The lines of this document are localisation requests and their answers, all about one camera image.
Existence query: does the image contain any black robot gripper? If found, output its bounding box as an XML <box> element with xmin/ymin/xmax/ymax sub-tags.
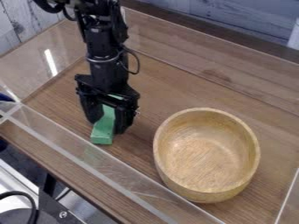
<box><xmin>75</xmin><ymin>53</ymin><xmax>140</xmax><ymax>134</ymax></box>

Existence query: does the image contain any brown wooden bowl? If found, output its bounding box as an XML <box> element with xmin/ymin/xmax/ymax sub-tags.
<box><xmin>154</xmin><ymin>108</ymin><xmax>262</xmax><ymax>204</ymax></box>

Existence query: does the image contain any clear acrylic tray wall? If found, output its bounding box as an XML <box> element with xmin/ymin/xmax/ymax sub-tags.
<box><xmin>0</xmin><ymin>5</ymin><xmax>299</xmax><ymax>224</ymax></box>

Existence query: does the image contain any black cable on floor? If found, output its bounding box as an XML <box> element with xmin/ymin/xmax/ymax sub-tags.
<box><xmin>0</xmin><ymin>190</ymin><xmax>41</xmax><ymax>224</ymax></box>

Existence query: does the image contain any green rectangular block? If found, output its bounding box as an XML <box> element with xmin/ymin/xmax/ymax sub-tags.
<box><xmin>89</xmin><ymin>104</ymin><xmax>116</xmax><ymax>145</ymax></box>

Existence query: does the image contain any black metal table leg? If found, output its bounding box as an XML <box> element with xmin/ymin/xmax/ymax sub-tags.
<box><xmin>37</xmin><ymin>172</ymin><xmax>59</xmax><ymax>211</ymax></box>

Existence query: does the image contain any blue object at left edge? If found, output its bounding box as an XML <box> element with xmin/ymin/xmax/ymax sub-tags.
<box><xmin>0</xmin><ymin>93</ymin><xmax>15</xmax><ymax>102</ymax></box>

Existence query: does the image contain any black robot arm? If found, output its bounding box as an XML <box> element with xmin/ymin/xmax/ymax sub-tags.
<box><xmin>32</xmin><ymin>0</ymin><xmax>140</xmax><ymax>134</ymax></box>

